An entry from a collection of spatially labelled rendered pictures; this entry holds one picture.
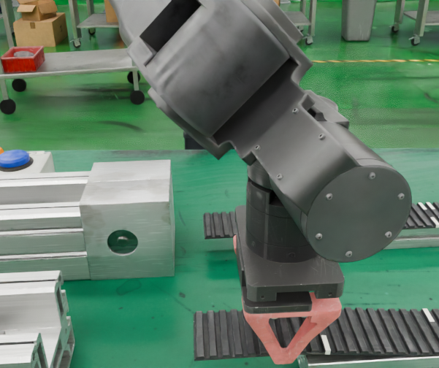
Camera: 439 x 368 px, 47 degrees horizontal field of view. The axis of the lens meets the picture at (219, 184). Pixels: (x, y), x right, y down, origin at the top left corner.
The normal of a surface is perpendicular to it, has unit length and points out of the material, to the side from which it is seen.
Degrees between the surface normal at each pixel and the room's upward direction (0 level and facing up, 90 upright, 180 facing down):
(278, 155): 44
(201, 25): 50
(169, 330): 0
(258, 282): 1
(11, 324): 90
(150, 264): 90
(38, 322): 90
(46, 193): 90
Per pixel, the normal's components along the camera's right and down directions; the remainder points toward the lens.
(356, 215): 0.23, 0.47
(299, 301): -0.01, -0.88
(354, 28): -0.05, 0.52
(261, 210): -0.70, 0.35
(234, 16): -0.25, 0.00
